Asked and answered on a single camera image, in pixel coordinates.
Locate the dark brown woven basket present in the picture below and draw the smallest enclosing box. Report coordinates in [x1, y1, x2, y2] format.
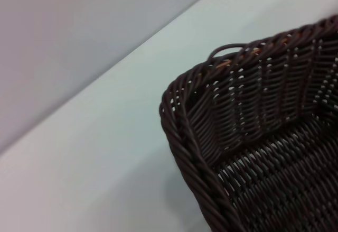
[158, 14, 338, 232]

